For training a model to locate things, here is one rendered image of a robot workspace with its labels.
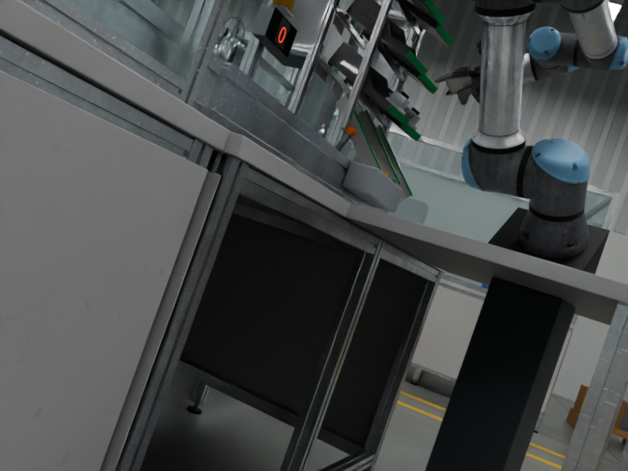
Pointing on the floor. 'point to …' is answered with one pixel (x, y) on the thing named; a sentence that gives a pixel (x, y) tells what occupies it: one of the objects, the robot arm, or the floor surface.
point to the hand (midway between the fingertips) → (443, 84)
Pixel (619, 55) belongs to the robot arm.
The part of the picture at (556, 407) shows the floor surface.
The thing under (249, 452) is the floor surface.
